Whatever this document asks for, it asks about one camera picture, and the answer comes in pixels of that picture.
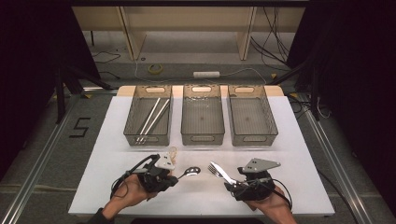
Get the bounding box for aluminium floor rail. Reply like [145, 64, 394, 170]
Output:
[0, 92, 82, 224]
[298, 92, 375, 224]

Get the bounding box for metal spoon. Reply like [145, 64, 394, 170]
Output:
[177, 166, 202, 181]

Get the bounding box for white chopstick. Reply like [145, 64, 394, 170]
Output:
[140, 98, 171, 145]
[135, 97, 162, 145]

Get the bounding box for white power strip cable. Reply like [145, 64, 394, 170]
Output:
[134, 57, 268, 86]

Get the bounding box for light wooden desk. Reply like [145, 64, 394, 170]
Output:
[72, 6, 306, 62]

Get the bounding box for person's left hand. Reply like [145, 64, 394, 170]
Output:
[105, 174, 159, 217]

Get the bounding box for thick black floor cable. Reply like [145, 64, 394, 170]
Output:
[317, 169, 361, 224]

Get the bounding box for fork with brown handle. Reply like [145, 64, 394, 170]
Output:
[210, 161, 247, 188]

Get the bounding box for black curtain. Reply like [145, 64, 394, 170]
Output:
[286, 0, 396, 216]
[0, 0, 102, 185]

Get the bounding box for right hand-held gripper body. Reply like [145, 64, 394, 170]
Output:
[233, 157, 282, 202]

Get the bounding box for black cable bundle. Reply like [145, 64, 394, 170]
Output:
[249, 6, 291, 68]

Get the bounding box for smoky clear plastic bin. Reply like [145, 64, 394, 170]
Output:
[226, 84, 279, 147]
[122, 84, 174, 147]
[180, 84, 226, 147]

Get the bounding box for light wooden board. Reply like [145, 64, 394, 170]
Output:
[116, 85, 285, 97]

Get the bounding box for white power strip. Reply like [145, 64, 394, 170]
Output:
[192, 71, 221, 79]

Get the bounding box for black frame bar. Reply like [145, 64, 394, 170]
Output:
[71, 0, 309, 7]

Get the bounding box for person's right hand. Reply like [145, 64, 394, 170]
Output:
[245, 185, 296, 219]

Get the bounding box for black metal stand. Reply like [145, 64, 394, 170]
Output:
[269, 57, 321, 120]
[55, 64, 115, 124]

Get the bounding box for yellow tape roll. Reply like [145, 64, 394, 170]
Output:
[148, 63, 163, 75]

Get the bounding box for thin black floor cable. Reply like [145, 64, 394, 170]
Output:
[92, 50, 121, 64]
[99, 70, 121, 80]

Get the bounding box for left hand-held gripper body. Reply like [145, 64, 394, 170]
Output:
[135, 152, 177, 194]

